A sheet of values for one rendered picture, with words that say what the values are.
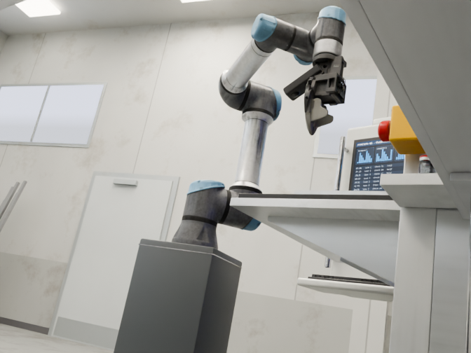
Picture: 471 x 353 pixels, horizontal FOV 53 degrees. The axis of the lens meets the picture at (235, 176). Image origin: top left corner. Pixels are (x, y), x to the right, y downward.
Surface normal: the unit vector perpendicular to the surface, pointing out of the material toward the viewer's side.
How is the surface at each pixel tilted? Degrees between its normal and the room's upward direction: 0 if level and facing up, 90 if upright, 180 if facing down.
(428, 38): 180
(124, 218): 90
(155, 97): 90
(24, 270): 90
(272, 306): 90
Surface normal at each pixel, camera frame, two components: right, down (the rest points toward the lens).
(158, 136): -0.34, -0.33
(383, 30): -0.18, 0.94
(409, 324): -0.53, -0.33
